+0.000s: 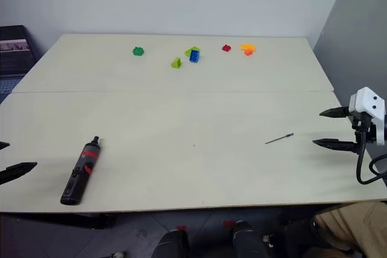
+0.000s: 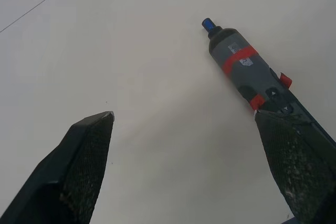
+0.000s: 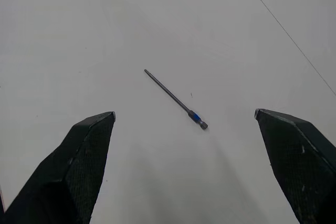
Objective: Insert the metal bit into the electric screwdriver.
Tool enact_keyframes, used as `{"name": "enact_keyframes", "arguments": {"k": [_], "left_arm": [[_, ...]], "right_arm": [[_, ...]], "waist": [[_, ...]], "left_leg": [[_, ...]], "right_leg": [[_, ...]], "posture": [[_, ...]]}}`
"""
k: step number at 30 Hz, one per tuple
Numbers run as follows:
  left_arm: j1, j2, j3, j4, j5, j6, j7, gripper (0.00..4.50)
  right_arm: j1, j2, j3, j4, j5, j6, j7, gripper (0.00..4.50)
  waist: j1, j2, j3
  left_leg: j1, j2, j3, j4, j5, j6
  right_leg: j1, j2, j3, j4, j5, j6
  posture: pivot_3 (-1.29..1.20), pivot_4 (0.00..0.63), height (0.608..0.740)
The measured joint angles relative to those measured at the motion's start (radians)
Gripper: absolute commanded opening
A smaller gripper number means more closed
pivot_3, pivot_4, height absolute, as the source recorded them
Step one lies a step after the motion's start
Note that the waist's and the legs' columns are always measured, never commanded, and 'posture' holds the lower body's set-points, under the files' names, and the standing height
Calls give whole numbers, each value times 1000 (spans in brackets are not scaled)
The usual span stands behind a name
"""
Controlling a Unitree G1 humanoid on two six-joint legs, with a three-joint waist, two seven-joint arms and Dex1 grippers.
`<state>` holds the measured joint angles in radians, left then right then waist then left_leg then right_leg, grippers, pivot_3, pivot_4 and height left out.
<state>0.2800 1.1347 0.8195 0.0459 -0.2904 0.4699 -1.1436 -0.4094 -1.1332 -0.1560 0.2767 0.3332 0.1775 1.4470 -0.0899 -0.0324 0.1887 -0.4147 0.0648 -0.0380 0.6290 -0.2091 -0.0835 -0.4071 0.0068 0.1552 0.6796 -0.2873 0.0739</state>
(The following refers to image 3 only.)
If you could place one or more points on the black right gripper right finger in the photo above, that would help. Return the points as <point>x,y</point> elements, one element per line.
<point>296,161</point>

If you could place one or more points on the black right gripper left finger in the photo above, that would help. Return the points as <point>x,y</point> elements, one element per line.
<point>68,171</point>

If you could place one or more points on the long screwdriver bit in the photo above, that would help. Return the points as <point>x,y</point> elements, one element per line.
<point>178,101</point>

